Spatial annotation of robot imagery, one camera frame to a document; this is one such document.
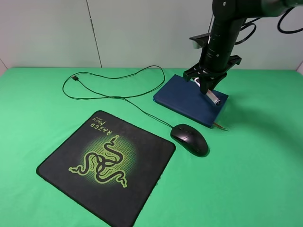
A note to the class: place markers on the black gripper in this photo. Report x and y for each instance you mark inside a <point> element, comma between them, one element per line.
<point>211,69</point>

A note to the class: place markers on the white marker pen black cap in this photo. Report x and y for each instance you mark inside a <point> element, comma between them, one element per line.
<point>209,94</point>

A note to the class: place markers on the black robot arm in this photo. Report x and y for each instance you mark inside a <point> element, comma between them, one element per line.
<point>230,17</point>

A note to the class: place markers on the blue hardcover notebook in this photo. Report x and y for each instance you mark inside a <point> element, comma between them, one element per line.
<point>186,99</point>

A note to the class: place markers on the black computer mouse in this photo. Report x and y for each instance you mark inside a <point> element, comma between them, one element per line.
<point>190,139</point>

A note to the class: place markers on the black Razer mouse pad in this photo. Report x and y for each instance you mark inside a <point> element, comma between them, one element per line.
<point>109,167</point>

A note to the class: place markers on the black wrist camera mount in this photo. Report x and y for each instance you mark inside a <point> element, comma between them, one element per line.
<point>200,41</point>

